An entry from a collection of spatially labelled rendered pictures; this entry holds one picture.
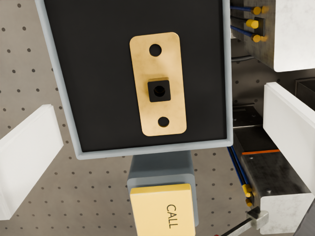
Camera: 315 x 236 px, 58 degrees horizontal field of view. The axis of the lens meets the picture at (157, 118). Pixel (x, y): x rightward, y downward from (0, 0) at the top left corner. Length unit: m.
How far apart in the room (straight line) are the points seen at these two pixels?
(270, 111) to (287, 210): 0.30
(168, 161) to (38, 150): 0.18
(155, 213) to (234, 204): 0.62
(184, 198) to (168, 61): 0.13
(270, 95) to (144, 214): 0.18
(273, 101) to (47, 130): 0.13
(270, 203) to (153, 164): 0.19
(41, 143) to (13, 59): 0.63
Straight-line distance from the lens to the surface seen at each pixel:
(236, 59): 0.40
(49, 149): 0.18
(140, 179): 0.30
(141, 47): 0.22
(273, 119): 0.17
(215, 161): 0.81
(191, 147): 0.25
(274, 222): 0.46
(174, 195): 0.28
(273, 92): 0.17
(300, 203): 0.45
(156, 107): 0.24
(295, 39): 0.30
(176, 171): 0.30
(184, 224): 0.31
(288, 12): 0.29
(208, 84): 0.23
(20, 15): 0.76
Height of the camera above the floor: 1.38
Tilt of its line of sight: 67 degrees down
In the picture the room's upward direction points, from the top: 175 degrees counter-clockwise
